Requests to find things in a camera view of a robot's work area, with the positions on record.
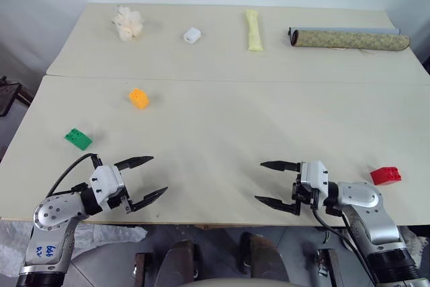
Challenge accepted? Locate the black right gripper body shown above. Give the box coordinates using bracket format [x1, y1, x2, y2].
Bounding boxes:
[291, 163, 320, 216]

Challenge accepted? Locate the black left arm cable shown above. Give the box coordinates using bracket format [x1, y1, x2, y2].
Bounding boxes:
[46, 153, 103, 198]

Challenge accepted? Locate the small white plastic box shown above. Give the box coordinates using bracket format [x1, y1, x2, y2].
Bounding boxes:
[182, 26, 203, 46]

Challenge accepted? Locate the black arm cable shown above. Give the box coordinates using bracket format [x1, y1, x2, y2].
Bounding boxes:
[311, 199, 379, 285]
[46, 153, 103, 198]

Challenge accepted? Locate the patterned olive rolled mat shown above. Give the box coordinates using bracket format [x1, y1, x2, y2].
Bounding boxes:
[290, 29, 411, 54]

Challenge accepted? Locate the dark rounded shape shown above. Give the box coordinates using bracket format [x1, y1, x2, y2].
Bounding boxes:
[162, 239, 196, 287]
[239, 231, 290, 284]

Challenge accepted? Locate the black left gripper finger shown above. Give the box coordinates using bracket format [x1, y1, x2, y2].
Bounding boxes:
[114, 155, 155, 173]
[128, 186, 169, 214]

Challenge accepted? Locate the orange toy brick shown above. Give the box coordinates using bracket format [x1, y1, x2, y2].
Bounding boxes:
[128, 88, 151, 111]

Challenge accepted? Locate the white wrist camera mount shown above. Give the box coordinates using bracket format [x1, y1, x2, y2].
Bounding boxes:
[299, 160, 330, 198]
[89, 164, 127, 205]

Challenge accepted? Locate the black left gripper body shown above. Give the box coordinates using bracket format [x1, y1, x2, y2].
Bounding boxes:
[106, 186, 133, 215]

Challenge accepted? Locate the dark object beside table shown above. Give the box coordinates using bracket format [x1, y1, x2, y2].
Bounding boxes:
[0, 76, 35, 118]

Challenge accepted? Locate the brown wooden post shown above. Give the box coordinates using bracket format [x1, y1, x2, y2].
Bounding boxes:
[316, 247, 346, 287]
[134, 251, 146, 287]

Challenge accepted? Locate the grey rolled sheet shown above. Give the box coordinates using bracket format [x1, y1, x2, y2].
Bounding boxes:
[288, 26, 402, 38]

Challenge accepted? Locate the white crumpled paper wad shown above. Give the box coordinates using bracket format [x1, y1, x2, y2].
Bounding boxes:
[111, 5, 146, 42]

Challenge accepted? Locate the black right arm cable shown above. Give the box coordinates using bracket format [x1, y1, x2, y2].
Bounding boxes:
[311, 199, 379, 285]

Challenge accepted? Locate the white crumpled plastic sheet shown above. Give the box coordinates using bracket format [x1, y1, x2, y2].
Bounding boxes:
[0, 221, 149, 278]

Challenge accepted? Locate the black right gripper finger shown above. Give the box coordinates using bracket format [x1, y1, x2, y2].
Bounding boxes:
[254, 195, 300, 216]
[259, 160, 302, 173]

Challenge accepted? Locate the green toy brick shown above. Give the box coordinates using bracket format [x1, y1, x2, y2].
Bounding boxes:
[64, 127, 94, 151]

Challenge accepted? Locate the pale yellow plastic packet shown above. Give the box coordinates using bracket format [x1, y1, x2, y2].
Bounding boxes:
[243, 8, 265, 52]

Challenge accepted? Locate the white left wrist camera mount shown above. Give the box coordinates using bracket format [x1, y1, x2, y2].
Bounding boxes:
[89, 164, 127, 205]

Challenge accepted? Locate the red toy brick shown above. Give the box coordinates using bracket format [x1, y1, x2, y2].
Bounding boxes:
[370, 166, 404, 187]

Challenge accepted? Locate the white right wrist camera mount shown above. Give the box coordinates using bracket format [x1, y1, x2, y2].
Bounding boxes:
[299, 160, 330, 198]

